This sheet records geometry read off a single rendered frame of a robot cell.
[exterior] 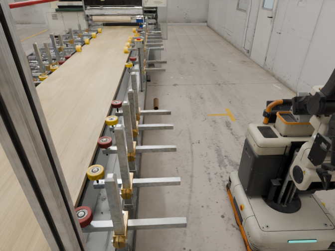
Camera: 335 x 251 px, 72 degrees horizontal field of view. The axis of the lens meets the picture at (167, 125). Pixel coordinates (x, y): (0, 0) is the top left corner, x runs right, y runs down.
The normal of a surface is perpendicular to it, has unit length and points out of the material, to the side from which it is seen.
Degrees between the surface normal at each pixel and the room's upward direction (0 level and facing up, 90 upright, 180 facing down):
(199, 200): 0
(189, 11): 90
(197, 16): 90
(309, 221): 0
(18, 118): 90
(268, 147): 90
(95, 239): 0
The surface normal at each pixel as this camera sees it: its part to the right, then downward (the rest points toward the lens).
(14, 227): 0.00, -0.85
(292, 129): 0.04, 0.56
